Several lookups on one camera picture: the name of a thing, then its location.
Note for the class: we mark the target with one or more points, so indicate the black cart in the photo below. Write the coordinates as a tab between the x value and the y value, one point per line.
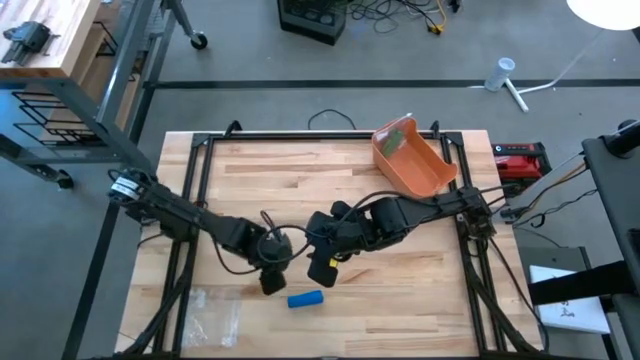
620	200

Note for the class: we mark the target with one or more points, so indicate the orange plastic bin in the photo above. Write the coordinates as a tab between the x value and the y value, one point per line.
417	165

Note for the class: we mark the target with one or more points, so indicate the clear plastic zip bag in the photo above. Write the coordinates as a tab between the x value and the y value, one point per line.
212	317

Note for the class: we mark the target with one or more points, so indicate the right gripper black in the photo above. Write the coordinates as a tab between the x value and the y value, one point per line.
330	240

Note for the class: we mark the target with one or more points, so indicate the wooden side table top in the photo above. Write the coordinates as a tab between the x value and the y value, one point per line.
60	40

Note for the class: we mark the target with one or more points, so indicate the red and black toolbox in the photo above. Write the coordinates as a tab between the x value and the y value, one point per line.
520	165

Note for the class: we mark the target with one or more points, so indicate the white lamp stand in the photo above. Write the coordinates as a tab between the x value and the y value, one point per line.
515	95

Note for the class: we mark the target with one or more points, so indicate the wooden workbench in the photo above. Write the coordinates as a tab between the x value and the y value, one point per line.
122	65

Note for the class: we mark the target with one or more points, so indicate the white paper sheet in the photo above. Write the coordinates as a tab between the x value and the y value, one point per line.
575	312

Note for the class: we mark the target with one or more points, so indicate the black device on side table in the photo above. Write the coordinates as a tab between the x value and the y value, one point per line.
27	37

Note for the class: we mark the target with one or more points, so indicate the blue elastic bandage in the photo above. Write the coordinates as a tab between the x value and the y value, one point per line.
306	299

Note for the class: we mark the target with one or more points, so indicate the white cylinder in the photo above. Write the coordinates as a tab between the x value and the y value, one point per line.
500	74

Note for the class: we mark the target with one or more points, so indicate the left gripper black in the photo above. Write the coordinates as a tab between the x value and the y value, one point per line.
274	277

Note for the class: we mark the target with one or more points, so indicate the grey box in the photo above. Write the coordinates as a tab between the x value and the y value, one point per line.
545	257

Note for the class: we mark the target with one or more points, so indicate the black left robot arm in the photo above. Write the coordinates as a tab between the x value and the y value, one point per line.
200	222

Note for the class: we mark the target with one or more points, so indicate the white lamp shade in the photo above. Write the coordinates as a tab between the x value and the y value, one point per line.
605	12

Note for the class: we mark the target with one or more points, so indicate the green elastic bandage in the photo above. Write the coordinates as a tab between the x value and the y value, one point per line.
393	142

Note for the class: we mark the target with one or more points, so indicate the black equipment box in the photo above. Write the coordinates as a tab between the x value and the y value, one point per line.
310	25

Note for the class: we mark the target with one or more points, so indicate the black table foot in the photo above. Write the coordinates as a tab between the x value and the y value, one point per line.
64	179

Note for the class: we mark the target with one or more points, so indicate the black caster wheel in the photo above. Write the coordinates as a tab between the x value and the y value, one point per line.
199	41

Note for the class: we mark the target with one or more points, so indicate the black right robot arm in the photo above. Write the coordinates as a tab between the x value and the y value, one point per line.
425	207

